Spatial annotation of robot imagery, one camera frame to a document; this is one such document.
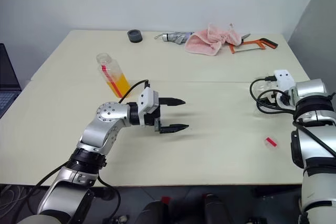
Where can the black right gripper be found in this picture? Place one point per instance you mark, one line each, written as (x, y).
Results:
(274, 98)

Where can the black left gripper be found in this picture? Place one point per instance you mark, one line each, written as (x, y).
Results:
(155, 116)

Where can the clear wine glass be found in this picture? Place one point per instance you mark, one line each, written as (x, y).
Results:
(262, 85)

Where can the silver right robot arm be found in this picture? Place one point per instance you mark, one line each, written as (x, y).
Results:
(315, 140)

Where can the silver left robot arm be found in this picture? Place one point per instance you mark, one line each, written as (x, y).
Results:
(110, 113)

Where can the bottle with orange liquid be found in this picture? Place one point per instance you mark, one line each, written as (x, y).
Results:
(118, 81)

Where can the clear cap with red label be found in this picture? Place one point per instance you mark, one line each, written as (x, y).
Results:
(270, 141)

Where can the pink terry towel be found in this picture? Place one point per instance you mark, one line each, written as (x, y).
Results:
(202, 43)

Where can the folded grey umbrella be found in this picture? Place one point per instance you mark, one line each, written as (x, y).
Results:
(173, 37)

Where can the black tape roll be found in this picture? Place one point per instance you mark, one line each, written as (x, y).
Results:
(135, 36)

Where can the dark rounded shape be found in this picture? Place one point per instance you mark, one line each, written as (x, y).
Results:
(155, 212)
(214, 208)

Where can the dark laptop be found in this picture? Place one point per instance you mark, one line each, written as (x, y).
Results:
(8, 82)

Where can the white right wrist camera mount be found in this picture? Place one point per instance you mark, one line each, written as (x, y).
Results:
(283, 77)

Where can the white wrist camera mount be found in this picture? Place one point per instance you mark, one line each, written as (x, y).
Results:
(283, 77)
(147, 98)

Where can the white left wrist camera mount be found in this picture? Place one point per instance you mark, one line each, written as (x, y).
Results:
(147, 98)

